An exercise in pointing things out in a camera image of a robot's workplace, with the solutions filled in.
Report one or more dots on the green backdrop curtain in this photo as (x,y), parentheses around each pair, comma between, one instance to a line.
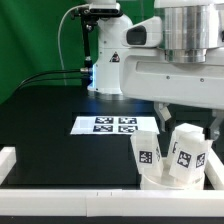
(36,36)

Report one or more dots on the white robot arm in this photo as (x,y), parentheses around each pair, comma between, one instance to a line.
(177,57)

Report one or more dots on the white front barrier wall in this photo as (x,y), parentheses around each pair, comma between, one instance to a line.
(118,203)

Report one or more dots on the white round stool seat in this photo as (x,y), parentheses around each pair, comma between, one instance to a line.
(167,182)

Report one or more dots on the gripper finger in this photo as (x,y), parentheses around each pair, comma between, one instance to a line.
(214,128)

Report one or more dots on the white left barrier wall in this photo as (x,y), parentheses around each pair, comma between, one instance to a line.
(7,161)

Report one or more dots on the black camera stand pole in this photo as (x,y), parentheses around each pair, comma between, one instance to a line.
(87,25)

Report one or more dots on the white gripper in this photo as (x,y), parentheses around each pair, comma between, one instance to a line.
(146,75)

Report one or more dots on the white marker sheet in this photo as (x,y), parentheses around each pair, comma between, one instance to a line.
(85,125)

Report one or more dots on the black camera on stand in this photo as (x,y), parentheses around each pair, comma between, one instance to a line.
(102,10)

